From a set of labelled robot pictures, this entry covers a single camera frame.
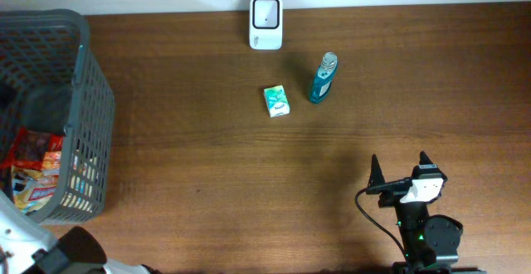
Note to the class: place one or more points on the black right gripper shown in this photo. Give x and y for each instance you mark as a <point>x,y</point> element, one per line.
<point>377,176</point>

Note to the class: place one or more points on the teal mouthwash bottle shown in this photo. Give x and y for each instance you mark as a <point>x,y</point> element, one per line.
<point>324,77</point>

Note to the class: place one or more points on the green tissue pack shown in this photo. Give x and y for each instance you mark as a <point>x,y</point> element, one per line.
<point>276,101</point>

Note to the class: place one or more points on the yellow snack bag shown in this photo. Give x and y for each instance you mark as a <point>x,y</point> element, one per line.
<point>32,189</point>

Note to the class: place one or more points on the red snack bag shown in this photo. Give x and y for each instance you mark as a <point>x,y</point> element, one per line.
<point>29,147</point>

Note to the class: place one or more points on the orange tissue pack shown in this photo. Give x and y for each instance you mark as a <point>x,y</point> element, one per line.
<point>51,163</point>

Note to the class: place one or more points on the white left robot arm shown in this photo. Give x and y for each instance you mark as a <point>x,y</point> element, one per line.
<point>27,247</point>

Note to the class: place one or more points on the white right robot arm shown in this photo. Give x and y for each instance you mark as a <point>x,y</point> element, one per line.
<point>428,243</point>

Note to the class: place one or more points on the white barcode scanner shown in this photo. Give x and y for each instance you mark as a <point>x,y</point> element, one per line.
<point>266,24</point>

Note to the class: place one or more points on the grey plastic lattice basket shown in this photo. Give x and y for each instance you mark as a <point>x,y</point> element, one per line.
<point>52,83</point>

